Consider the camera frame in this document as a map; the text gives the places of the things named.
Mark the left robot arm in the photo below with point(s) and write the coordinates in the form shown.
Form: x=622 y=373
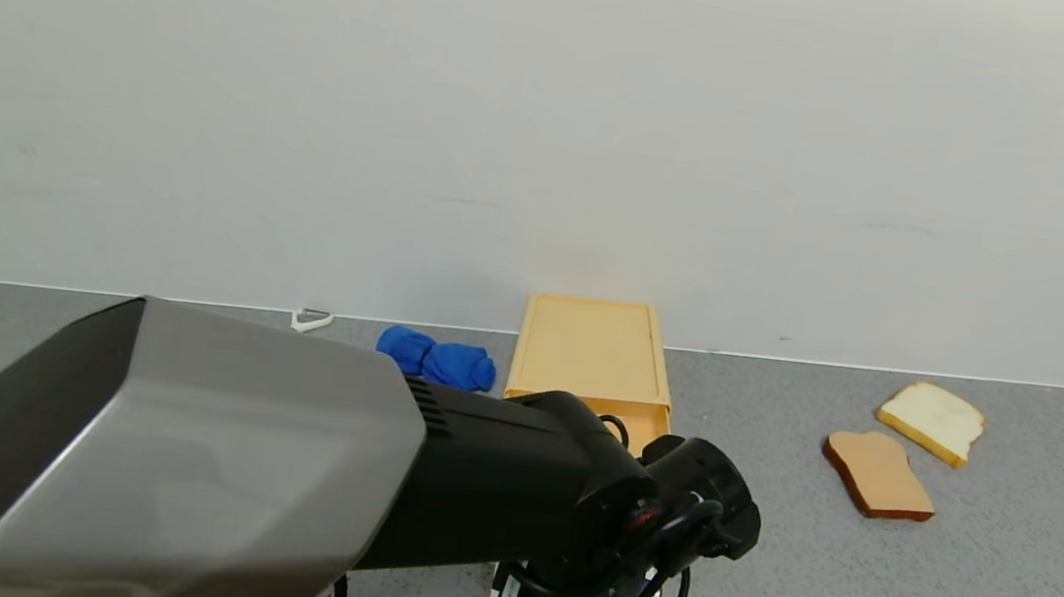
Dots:
x=179 y=459

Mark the brown toast slice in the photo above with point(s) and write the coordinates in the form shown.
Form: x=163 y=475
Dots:
x=877 y=473

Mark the crumpled blue cloth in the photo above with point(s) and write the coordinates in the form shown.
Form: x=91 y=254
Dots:
x=456 y=365

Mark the white bread slice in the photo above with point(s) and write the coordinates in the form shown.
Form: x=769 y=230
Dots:
x=931 y=417

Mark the white grey peeler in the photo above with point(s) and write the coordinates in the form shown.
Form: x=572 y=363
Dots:
x=312 y=320

